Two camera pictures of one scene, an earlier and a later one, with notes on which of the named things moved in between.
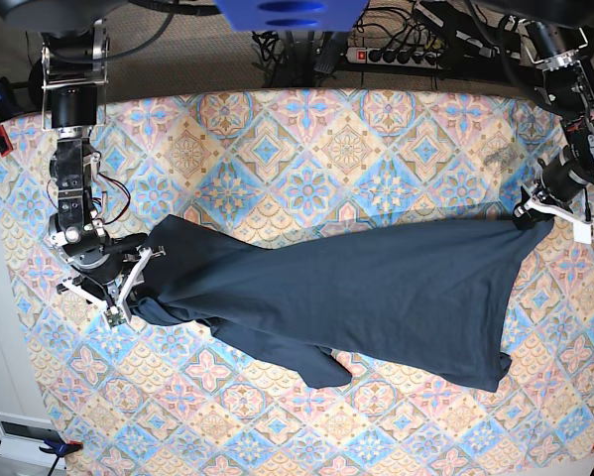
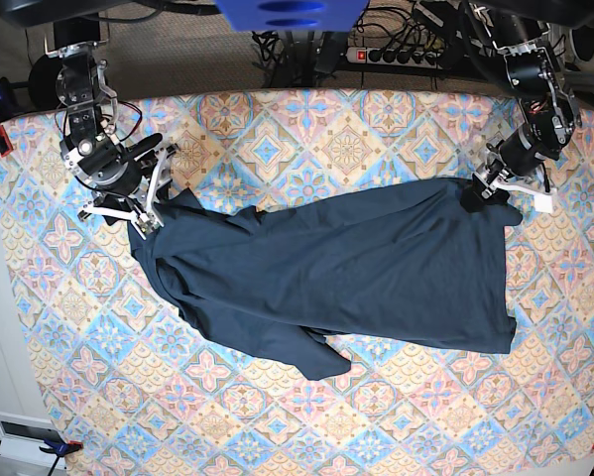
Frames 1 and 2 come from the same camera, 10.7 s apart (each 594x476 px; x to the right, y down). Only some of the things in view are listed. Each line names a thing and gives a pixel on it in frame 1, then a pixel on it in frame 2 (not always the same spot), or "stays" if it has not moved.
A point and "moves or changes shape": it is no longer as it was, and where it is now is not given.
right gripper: [526, 217] -> [482, 193]
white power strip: [378, 56] stays
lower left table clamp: [58, 449] stays
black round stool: [35, 86] stays
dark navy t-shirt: [424, 300] moves or changes shape
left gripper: [111, 289] -> [140, 206]
